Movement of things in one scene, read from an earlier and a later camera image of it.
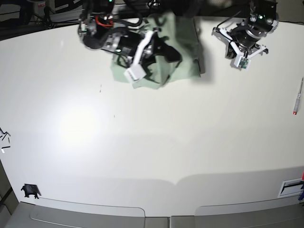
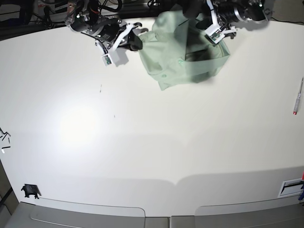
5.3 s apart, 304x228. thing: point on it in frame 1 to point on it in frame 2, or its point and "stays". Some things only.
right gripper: [242, 42] to [222, 26]
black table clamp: [31, 189] stays
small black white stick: [3, 150] stays
